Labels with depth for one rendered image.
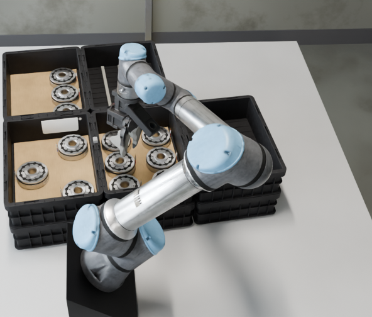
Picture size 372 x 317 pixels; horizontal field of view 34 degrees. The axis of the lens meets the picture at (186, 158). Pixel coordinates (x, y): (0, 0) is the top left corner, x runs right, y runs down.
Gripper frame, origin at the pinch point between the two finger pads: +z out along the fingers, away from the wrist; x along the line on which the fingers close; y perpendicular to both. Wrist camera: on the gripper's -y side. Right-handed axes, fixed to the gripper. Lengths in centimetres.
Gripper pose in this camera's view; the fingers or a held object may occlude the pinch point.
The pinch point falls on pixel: (130, 150)
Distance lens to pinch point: 189.4
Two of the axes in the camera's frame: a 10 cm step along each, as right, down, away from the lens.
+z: -1.3, 7.8, 6.1
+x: -5.2, 4.7, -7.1
